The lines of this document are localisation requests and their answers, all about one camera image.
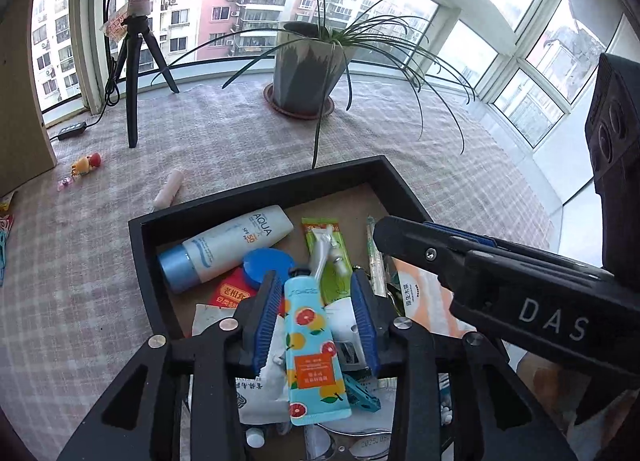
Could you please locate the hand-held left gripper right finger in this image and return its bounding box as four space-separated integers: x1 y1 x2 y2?
350 271 586 461

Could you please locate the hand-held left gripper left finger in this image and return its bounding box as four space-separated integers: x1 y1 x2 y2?
57 270 286 461

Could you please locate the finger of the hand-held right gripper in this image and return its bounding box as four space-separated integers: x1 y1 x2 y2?
425 222 603 273
374 215 617 294

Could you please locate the grapefruit print hand cream tube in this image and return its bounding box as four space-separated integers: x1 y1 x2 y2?
283 267 360 427

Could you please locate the black tray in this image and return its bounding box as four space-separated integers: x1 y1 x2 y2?
128 155 511 461

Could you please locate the pink checked cloth desktop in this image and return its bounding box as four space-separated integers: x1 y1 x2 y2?
0 76 566 461

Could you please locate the clear slim tube packet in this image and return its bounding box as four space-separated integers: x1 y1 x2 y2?
366 215 388 299

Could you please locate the red packet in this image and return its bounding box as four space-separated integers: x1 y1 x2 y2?
206 266 286 317

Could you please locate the green razor packet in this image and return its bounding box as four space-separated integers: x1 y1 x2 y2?
301 218 351 307

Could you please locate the blue round lid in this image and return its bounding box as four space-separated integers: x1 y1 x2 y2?
242 247 296 289

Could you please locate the small white sachet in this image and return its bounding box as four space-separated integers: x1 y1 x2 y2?
192 304 236 337

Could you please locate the white printed paper packet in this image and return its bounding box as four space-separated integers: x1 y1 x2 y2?
235 316 291 424

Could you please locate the blue plastic clip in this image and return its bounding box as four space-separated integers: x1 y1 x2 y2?
342 373 382 414

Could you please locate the white sunscreen bottle blue cap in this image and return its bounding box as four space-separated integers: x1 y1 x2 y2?
157 204 295 294

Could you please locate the clear plastic package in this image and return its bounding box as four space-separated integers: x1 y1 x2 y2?
305 411 396 461

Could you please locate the pink lip balm tube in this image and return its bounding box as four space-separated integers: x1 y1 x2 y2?
152 170 183 212

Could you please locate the brown pot saucer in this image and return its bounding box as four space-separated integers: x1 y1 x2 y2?
263 82 335 120

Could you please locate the grey plant pot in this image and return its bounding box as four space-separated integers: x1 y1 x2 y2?
272 21 351 117

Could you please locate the green long-leaf plant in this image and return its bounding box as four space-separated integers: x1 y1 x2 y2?
152 0 476 169

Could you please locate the orange and white snack packet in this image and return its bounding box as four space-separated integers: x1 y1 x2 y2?
0 191 18 242

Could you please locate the pink apartment building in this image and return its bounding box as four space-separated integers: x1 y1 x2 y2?
150 0 311 62

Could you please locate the pink paper tag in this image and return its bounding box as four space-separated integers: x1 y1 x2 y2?
102 1 151 44

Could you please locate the cardboard board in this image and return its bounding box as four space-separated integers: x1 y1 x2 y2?
0 0 57 198

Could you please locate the white window frame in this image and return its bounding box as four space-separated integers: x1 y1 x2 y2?
30 0 640 212

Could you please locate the orange toy figure keychain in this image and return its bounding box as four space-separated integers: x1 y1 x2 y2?
70 152 102 177

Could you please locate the black cable with inline controller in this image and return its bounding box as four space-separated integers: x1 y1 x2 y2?
57 0 121 142

